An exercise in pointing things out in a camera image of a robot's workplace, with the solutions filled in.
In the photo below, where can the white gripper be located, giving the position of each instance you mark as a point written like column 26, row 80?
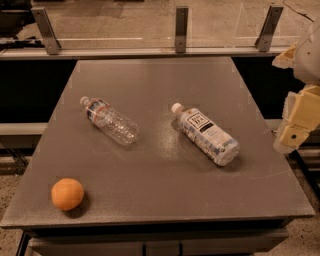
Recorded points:
column 309, row 58

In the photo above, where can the blue label plastic bottle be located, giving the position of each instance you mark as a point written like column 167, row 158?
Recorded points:
column 217, row 144

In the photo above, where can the clear crushed plastic bottle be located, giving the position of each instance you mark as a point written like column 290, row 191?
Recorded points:
column 113, row 123

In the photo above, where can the orange fruit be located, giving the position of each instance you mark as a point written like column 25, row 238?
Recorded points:
column 67, row 194

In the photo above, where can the table base cabinet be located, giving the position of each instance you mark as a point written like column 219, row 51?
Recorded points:
column 218, row 238

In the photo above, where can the metal rail beam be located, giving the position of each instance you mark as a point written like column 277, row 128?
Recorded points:
column 41, row 54

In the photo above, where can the right metal bracket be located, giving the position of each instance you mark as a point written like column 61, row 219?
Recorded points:
column 264, row 40

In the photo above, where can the metal bracket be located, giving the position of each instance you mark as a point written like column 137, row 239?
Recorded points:
column 181, row 25
column 264, row 40
column 50, row 41

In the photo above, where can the middle metal bracket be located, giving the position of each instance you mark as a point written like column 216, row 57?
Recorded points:
column 181, row 25

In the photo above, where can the left metal bracket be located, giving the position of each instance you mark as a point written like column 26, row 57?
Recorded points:
column 50, row 41

